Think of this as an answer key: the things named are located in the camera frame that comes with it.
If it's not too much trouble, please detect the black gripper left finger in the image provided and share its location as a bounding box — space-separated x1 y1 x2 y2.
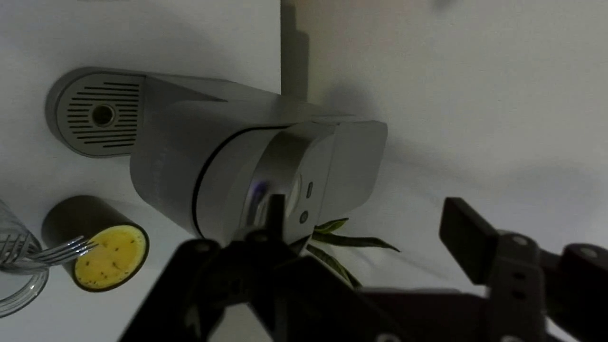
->
247 193 302 303

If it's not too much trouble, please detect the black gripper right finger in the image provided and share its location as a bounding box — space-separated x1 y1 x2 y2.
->
439 197 547 342

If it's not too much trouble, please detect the grey coffee maker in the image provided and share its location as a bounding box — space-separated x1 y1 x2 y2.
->
45 66 387 244

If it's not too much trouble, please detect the green snake plant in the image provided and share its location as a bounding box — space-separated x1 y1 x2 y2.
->
302 218 397 288

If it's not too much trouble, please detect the dark cup yellow liquid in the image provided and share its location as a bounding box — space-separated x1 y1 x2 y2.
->
41 195 150 292

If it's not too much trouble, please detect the metal fork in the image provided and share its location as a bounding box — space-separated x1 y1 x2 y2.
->
0 231 95 271

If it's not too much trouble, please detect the clear glass jar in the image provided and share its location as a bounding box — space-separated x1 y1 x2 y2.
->
0 201 49 317

